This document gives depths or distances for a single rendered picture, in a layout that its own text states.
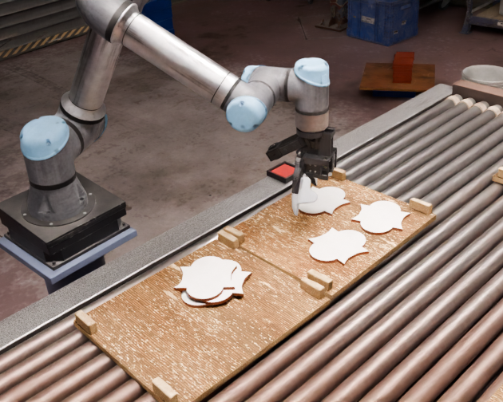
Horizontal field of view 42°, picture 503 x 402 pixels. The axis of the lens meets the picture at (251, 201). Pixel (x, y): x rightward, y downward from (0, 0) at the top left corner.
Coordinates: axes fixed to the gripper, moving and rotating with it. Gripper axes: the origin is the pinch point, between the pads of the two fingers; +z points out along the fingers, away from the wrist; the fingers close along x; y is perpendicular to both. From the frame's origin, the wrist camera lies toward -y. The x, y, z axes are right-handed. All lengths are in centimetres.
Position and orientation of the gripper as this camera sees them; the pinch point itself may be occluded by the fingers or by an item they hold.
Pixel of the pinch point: (303, 199)
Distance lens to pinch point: 159.9
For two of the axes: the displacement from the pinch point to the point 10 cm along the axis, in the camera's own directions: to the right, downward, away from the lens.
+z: 0.4, 8.5, 5.2
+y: 9.2, 1.7, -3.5
